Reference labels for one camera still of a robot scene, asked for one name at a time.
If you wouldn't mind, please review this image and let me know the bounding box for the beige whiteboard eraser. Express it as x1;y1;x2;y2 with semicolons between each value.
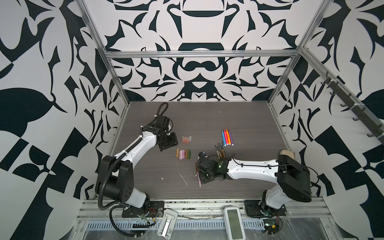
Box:
279;150;295;160

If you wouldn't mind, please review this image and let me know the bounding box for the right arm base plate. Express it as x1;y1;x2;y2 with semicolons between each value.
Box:
244;200;286;218

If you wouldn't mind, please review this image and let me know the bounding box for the red pink marker pen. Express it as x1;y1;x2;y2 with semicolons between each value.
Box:
223;130;231;146

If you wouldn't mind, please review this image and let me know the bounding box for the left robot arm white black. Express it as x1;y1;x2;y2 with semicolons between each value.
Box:
95;115;178;210

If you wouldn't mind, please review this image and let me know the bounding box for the small green led circuit board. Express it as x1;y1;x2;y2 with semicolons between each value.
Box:
263;218;283;236

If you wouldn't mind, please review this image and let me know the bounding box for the light pink marker pen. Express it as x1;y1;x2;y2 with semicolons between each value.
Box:
216;146;222;158

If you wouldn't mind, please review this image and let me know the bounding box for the white grey remote device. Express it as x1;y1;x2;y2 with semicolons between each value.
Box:
157;209;179;240

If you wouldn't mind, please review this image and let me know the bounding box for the blue marker pen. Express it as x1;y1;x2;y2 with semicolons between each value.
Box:
222;130;227;146

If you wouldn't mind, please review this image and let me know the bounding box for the black coat hook rail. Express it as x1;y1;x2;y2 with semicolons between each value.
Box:
322;72;384;145

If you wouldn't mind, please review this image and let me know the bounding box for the gold tan marker pen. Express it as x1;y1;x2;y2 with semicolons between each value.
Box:
215;145;221;159

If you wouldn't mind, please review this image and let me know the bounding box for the purple marker pen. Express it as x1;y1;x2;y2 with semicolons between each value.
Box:
228;130;235;146

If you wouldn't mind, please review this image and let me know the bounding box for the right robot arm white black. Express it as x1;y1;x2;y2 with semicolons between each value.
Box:
196;150;312;211

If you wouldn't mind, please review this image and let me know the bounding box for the white handheld display device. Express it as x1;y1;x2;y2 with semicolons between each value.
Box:
223;207;246;240

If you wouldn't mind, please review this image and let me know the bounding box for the black corrugated cable hose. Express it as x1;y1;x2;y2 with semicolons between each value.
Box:
108;205;157;238

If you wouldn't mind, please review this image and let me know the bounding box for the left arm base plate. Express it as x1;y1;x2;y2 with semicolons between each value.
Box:
122;200;165;218

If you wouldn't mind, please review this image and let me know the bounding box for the aluminium frame front rail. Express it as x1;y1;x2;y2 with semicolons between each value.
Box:
76;198;332;221

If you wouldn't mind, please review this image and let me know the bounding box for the orange marker pen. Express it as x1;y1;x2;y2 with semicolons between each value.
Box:
226;130;232;146

